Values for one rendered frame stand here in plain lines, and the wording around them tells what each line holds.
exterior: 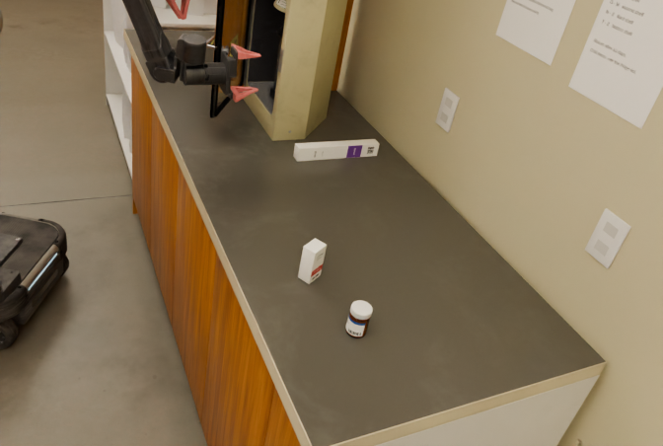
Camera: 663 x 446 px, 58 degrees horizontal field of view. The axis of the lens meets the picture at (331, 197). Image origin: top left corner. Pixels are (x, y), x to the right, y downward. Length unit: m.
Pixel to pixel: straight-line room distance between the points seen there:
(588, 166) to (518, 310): 0.36
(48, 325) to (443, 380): 1.74
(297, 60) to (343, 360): 0.94
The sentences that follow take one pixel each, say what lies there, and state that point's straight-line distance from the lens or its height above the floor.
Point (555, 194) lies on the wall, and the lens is 1.51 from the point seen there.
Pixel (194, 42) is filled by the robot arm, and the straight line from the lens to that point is 1.55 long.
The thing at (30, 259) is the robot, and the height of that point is 0.24.
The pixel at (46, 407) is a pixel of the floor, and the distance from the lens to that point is 2.33.
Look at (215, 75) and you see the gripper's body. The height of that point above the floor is 1.21.
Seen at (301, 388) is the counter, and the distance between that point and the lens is 1.14.
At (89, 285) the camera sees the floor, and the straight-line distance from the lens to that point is 2.73.
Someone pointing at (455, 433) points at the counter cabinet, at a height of 0.85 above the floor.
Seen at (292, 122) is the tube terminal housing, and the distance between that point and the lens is 1.88.
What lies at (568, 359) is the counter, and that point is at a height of 0.94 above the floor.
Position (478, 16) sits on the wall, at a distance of 1.72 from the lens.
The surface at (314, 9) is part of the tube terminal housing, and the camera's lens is 1.76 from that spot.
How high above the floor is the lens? 1.81
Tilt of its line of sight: 32 degrees down
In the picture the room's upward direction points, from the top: 12 degrees clockwise
